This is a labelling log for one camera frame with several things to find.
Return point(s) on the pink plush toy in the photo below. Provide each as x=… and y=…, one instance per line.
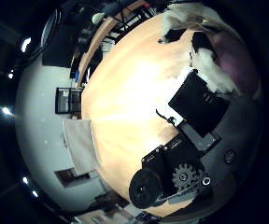
x=234, y=62

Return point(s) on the wooden side desk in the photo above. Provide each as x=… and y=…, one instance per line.
x=92, y=46

